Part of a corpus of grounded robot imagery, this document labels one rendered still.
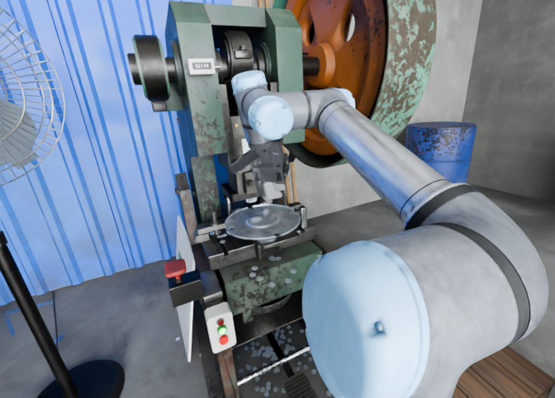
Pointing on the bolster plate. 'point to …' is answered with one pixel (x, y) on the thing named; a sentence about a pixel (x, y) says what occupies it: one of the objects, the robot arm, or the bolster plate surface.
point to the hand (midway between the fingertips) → (268, 199)
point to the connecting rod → (240, 43)
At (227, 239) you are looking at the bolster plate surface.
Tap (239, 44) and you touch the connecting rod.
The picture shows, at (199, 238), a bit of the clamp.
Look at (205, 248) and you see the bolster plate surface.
